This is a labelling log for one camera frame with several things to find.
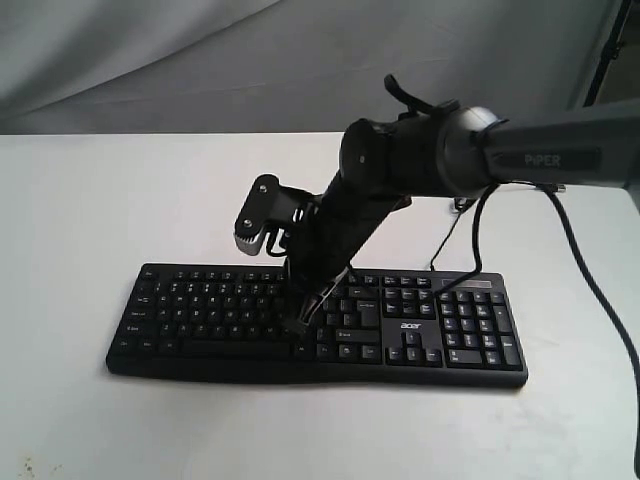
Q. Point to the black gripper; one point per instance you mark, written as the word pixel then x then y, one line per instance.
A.
pixel 323 236

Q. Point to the black Acer keyboard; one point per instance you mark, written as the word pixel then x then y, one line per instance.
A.
pixel 223 324

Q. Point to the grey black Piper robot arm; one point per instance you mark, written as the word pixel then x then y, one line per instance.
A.
pixel 444 150

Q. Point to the grey backdrop cloth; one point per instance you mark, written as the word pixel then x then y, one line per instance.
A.
pixel 80 67

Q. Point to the black tripod stand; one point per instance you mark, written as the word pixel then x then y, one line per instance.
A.
pixel 609 52

